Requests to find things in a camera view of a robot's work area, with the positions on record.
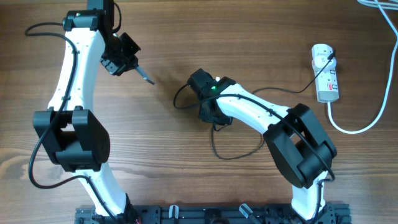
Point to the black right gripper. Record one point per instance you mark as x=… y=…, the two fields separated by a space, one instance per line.
x=203 y=115

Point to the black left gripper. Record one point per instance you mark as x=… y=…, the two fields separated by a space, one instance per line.
x=129 y=63

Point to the white power strip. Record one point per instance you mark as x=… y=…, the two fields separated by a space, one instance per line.
x=324 y=67

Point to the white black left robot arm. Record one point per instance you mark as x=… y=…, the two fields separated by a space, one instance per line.
x=68 y=130

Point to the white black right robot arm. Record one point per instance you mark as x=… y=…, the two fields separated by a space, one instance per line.
x=301 y=149

